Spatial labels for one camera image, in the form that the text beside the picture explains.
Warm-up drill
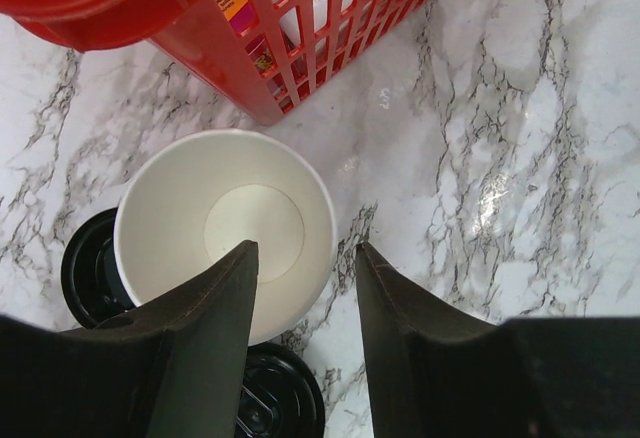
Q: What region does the red plastic shopping basket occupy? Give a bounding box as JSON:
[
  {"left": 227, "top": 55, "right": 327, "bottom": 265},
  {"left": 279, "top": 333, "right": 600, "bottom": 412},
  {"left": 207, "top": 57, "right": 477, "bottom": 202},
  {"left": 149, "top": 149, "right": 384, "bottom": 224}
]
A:
[{"left": 1, "top": 0, "right": 426, "bottom": 125}]

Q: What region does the black plastic cup lid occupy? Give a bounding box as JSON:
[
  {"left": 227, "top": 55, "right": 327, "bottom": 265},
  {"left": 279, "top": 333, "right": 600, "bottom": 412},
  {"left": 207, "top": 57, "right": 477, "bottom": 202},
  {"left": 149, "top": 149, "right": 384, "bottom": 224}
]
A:
[{"left": 234, "top": 343, "right": 326, "bottom": 438}]

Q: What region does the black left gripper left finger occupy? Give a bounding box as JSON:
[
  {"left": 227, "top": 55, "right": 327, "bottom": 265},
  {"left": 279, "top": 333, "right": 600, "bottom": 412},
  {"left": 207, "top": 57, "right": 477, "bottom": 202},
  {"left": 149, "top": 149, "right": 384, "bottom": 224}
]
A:
[{"left": 1, "top": 241, "right": 258, "bottom": 437}]

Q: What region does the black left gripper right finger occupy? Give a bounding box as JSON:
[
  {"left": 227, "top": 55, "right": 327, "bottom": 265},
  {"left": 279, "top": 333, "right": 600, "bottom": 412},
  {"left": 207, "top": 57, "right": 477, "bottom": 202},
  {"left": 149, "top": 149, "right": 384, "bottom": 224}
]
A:
[{"left": 356, "top": 243, "right": 639, "bottom": 437}]

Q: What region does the brown paper coffee cup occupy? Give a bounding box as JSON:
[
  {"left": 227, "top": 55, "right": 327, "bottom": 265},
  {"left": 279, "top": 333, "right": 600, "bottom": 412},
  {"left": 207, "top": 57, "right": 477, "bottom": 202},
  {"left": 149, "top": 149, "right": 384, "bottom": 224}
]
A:
[{"left": 114, "top": 129, "right": 337, "bottom": 345}]

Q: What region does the black lid near basket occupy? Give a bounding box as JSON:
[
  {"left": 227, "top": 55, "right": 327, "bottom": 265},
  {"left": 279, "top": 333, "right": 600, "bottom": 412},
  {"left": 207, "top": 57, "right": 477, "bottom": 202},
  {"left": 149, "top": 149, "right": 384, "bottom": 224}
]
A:
[{"left": 60, "top": 208, "right": 134, "bottom": 329}]

